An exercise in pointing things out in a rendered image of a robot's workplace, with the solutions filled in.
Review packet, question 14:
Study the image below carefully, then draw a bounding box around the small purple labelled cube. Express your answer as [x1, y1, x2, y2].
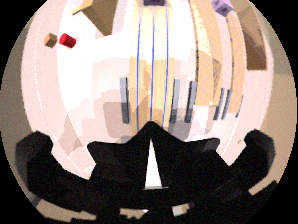
[142, 0, 166, 7]

